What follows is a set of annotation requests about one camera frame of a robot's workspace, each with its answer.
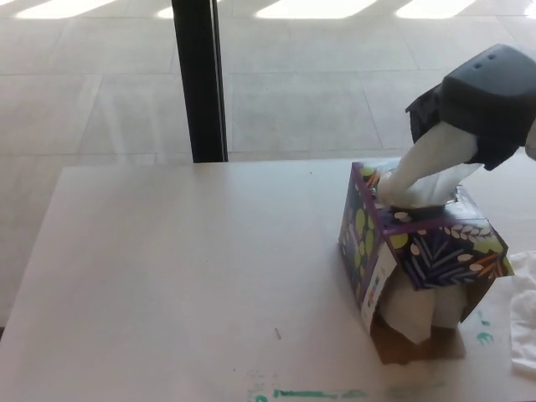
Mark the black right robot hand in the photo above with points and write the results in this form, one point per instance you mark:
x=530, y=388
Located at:
x=481, y=96

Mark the white pulled tissue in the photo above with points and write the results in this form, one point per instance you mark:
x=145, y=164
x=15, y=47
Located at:
x=423, y=163

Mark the purple floral tissue box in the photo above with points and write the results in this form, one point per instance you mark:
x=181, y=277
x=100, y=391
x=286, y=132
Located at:
x=435, y=255

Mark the crumpled white tissue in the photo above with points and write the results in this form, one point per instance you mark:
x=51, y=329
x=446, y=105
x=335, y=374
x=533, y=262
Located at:
x=525, y=310

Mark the white tissue stack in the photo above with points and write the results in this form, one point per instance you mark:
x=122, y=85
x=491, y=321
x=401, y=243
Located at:
x=406, y=310

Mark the black window post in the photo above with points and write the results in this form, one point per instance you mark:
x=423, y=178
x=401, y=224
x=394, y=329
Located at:
x=199, y=84

